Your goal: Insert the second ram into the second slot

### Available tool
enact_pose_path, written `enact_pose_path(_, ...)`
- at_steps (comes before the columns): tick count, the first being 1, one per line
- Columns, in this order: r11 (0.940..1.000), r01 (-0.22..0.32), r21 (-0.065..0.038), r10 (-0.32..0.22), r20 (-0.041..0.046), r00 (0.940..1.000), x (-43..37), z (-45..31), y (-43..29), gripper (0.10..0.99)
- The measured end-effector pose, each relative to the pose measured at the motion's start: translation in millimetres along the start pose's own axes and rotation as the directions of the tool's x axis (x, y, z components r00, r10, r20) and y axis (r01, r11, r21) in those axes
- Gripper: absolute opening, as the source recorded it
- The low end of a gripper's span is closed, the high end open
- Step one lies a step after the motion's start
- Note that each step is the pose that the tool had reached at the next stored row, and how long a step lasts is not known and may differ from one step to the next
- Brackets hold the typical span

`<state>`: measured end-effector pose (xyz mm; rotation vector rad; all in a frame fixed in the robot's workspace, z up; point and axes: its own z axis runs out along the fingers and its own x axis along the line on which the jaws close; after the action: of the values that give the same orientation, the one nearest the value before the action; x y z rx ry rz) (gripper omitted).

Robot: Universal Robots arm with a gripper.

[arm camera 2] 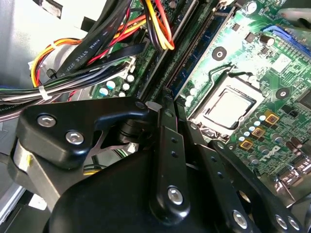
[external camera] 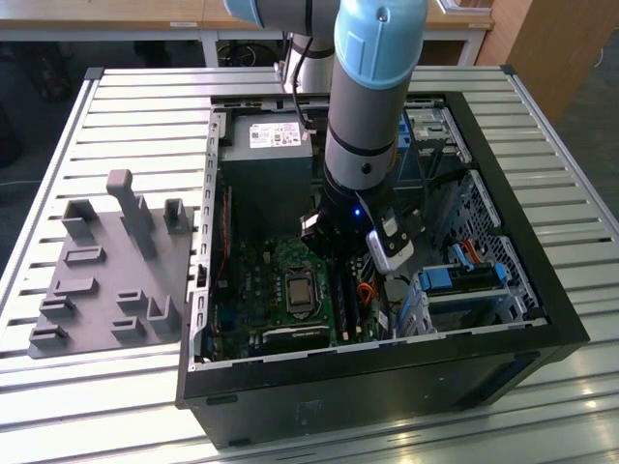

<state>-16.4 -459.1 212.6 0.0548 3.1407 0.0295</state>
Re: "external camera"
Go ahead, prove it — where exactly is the silver CPU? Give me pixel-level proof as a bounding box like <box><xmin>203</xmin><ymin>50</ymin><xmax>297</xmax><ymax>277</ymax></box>
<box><xmin>285</xmin><ymin>278</ymin><xmax>314</xmax><ymax>310</ymax></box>

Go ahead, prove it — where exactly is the grey power supply unit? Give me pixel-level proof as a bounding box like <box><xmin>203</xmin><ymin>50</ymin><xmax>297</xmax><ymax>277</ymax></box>
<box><xmin>220</xmin><ymin>113</ymin><xmax>330</xmax><ymax>238</ymax></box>

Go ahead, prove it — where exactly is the metal CPU socket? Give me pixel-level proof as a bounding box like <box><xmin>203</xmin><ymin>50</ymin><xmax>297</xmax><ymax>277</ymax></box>
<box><xmin>281</xmin><ymin>267</ymin><xmax>321</xmax><ymax>321</ymax></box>

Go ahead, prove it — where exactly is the green motherboard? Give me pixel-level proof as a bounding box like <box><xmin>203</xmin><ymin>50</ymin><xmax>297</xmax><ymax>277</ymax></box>
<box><xmin>207</xmin><ymin>231</ymin><xmax>383</xmax><ymax>359</ymax></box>

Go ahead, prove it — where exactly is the blue disk carrier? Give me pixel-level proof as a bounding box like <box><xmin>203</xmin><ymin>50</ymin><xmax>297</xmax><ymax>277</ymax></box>
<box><xmin>415</xmin><ymin>263</ymin><xmax>509</xmax><ymax>296</ymax></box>

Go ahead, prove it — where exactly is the black graphics card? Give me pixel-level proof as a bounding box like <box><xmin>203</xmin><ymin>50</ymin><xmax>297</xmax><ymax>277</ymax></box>
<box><xmin>260</xmin><ymin>324</ymin><xmax>333</xmax><ymax>354</ymax></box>

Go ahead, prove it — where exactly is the metal drive bay cage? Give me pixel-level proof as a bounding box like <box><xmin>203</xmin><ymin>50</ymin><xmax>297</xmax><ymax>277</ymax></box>
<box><xmin>394</xmin><ymin>103</ymin><xmax>473</xmax><ymax>204</ymax></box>

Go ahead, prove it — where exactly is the metal disk bay cage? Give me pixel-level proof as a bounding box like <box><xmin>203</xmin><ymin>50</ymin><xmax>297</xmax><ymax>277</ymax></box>
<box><xmin>396</xmin><ymin>270</ymin><xmax>538</xmax><ymax>339</ymax></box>

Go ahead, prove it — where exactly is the black PC case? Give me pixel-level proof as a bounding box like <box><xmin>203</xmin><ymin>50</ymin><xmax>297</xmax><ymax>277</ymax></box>
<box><xmin>174</xmin><ymin>89</ymin><xmax>591</xmax><ymax>449</ymax></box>

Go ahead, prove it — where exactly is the grey parts rack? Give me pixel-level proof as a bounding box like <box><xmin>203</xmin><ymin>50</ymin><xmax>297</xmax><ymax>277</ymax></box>
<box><xmin>27</xmin><ymin>168</ymin><xmax>202</xmax><ymax>360</ymax></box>

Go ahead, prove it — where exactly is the wooden cabinet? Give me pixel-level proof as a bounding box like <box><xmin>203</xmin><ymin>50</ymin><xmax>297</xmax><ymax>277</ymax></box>
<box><xmin>476</xmin><ymin>0</ymin><xmax>619</xmax><ymax>122</ymax></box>

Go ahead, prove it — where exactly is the wooden desk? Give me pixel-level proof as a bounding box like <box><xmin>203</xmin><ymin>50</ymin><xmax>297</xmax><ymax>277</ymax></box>
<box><xmin>0</xmin><ymin>0</ymin><xmax>494</xmax><ymax>43</ymax></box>

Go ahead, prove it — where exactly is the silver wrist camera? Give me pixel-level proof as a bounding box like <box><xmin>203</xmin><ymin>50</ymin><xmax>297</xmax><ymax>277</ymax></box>
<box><xmin>366</xmin><ymin>205</ymin><xmax>416</xmax><ymax>276</ymax></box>

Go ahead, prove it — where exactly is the orange wire bundle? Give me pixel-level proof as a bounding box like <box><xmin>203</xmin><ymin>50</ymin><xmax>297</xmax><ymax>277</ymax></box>
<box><xmin>356</xmin><ymin>282</ymin><xmax>381</xmax><ymax>308</ymax></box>

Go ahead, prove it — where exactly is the black camera cable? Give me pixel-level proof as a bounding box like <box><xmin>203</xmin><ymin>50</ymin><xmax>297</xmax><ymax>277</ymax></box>
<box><xmin>292</xmin><ymin>36</ymin><xmax>318</xmax><ymax>139</ymax></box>

